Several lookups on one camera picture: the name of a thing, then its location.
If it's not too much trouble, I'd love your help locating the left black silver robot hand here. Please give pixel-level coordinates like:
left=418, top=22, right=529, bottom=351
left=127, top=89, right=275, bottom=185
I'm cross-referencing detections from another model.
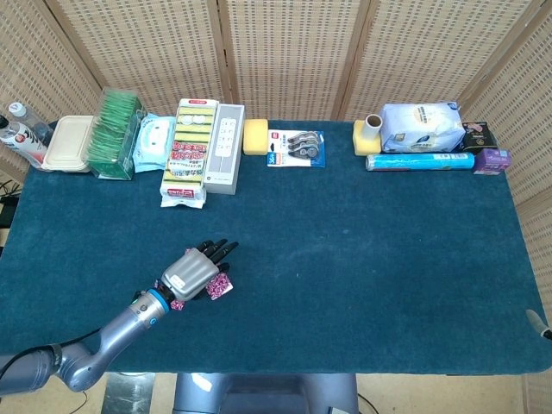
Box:
left=160, top=238, right=241, bottom=303

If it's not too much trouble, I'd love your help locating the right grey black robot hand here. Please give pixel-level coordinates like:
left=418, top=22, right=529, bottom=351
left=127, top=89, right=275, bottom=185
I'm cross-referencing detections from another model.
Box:
left=525, top=309, right=552, bottom=341

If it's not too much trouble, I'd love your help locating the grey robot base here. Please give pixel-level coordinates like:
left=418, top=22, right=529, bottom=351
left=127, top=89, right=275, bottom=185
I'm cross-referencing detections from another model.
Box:
left=174, top=373, right=360, bottom=414

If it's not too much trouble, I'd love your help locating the yellow green sponge multipack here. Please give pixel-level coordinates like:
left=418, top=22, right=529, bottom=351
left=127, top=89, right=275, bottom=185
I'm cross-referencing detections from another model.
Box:
left=159, top=97, right=221, bottom=210

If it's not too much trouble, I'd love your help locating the shiny metal plate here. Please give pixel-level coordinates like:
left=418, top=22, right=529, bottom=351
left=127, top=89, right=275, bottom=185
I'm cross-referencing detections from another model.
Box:
left=102, top=373, right=156, bottom=414

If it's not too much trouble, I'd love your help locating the long white power strip box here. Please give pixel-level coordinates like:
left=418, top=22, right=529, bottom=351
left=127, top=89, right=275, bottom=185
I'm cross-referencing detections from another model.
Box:
left=202, top=103, right=246, bottom=196

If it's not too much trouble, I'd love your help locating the light blue wet wipes pack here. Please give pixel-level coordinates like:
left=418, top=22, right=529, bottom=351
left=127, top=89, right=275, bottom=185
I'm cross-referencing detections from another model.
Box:
left=132, top=112, right=177, bottom=174

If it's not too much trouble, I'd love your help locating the plain yellow sponge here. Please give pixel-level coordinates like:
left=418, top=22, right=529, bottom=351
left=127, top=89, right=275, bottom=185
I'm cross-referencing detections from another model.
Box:
left=242, top=119, right=271, bottom=156

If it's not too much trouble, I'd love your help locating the dark blue felt mat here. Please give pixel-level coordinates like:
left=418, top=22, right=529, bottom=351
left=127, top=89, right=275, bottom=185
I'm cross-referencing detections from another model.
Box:
left=0, top=119, right=552, bottom=375

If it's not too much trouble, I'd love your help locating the green tea bag box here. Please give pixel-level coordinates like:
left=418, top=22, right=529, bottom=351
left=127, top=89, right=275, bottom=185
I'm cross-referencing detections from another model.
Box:
left=85, top=87, right=146, bottom=181

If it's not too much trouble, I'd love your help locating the correction tape blister pack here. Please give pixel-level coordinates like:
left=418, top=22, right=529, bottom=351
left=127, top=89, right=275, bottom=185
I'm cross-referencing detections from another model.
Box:
left=266, top=129, right=327, bottom=169

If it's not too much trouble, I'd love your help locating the small purple box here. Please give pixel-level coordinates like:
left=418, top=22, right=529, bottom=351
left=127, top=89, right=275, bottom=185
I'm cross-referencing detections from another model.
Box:
left=472, top=147, right=512, bottom=176

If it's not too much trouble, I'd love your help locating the beige lunch box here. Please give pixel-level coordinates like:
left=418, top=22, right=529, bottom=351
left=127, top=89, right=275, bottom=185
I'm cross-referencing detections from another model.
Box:
left=41, top=115, right=97, bottom=174

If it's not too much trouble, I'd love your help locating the black power adapter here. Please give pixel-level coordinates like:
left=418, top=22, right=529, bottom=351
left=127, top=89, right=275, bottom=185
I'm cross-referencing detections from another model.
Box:
left=0, top=197, right=18, bottom=229

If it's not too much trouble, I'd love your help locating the small black box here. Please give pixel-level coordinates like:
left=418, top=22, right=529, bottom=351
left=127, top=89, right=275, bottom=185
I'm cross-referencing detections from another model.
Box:
left=461, top=121, right=497, bottom=155

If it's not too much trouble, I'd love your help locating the blue plastic wrap roll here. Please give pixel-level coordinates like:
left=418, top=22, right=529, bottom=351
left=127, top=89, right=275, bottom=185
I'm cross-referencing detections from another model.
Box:
left=365, top=152, right=475, bottom=173

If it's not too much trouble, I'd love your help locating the white bottle with red label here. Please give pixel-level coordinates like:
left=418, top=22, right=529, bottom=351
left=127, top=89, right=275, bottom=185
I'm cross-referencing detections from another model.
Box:
left=0, top=115, right=48, bottom=170

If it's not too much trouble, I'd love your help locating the yellow sponge with green base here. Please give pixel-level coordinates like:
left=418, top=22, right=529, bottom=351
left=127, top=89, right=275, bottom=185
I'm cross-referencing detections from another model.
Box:
left=352, top=119, right=384, bottom=157

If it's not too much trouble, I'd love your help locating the clear plastic water bottle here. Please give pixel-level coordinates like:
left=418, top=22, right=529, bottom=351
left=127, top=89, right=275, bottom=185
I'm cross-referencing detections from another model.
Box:
left=8, top=101, right=55, bottom=147

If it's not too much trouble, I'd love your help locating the white blue tissue pack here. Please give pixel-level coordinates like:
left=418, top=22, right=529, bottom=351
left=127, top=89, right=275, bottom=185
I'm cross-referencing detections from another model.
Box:
left=379, top=101, right=467, bottom=154

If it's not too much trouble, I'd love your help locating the white lint roller refill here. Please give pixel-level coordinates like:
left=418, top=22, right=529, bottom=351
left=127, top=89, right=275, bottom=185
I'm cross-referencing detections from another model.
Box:
left=365, top=113, right=384, bottom=140

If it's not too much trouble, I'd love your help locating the woven bamboo folding screen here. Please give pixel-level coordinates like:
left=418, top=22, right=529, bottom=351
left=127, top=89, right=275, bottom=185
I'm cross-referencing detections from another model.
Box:
left=0, top=0, right=552, bottom=414

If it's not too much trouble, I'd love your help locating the black cable bundle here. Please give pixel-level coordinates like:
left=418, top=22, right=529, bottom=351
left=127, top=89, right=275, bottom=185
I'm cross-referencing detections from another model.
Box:
left=0, top=179, right=22, bottom=206

